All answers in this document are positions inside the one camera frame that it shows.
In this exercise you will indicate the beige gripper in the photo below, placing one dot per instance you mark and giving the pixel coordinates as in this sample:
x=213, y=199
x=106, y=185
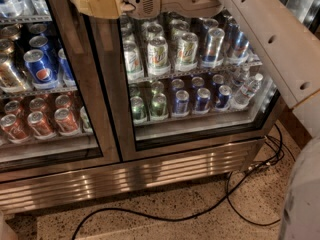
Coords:
x=112, y=9

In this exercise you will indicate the glass fridge door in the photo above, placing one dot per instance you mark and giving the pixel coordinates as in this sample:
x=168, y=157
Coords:
x=174, y=135
x=53, y=114

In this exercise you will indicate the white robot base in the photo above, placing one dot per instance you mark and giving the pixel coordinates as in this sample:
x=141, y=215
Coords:
x=301, y=210

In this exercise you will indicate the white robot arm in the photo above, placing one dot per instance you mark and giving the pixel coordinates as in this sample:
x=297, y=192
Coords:
x=286, y=47

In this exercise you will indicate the stainless fridge base grille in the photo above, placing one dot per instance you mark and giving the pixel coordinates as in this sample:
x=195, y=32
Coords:
x=87, y=184

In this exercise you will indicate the white green can left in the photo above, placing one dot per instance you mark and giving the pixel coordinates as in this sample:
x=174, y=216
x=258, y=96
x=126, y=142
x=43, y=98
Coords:
x=133, y=63

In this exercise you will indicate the white green can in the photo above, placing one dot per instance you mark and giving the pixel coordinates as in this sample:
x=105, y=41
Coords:
x=157, y=56
x=133, y=63
x=187, y=46

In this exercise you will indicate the white green can middle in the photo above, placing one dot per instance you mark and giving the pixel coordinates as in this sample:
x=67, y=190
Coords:
x=157, y=56

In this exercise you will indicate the blue pepsi can front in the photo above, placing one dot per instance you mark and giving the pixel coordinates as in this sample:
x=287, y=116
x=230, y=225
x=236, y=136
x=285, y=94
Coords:
x=43, y=72

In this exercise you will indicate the white green can right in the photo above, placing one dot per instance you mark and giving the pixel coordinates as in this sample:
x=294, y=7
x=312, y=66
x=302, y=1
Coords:
x=187, y=46

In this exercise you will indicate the gold can front left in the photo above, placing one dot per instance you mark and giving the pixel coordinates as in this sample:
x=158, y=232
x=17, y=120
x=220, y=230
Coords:
x=11, y=79

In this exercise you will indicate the red coke can right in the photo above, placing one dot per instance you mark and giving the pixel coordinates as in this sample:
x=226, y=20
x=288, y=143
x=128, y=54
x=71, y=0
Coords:
x=67, y=122

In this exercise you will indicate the red coke can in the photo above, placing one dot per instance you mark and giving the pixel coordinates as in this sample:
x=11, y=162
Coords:
x=15, y=128
x=40, y=125
x=67, y=122

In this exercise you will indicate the blue can left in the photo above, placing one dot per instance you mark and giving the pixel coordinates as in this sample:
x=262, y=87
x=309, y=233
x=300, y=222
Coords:
x=180, y=104

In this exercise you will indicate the red coke can middle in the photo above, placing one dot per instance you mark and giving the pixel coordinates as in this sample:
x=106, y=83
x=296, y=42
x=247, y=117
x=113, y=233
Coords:
x=40, y=125

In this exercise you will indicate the blue can middle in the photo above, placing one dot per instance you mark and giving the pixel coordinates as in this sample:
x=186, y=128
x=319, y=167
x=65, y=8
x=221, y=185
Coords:
x=202, y=100

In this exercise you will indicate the red coke can left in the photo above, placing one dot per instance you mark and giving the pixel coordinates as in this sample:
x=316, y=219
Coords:
x=15, y=128

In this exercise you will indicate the clear water bottle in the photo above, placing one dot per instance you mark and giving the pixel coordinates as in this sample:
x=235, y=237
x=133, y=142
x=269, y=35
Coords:
x=246, y=92

